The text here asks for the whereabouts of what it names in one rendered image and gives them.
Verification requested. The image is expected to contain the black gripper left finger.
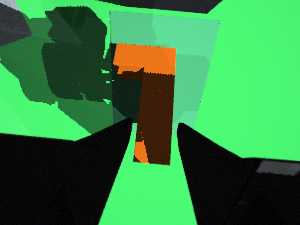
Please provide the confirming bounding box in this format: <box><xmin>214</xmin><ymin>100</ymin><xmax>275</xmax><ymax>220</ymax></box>
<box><xmin>0</xmin><ymin>118</ymin><xmax>133</xmax><ymax>225</ymax></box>

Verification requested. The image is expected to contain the orange l-shaped part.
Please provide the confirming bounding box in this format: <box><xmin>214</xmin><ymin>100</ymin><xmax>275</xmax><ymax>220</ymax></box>
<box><xmin>113</xmin><ymin>43</ymin><xmax>176</xmax><ymax>166</ymax></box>

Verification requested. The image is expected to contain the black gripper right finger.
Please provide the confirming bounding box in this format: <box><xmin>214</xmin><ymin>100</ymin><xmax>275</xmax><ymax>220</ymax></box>
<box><xmin>177</xmin><ymin>123</ymin><xmax>300</xmax><ymax>225</ymax></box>

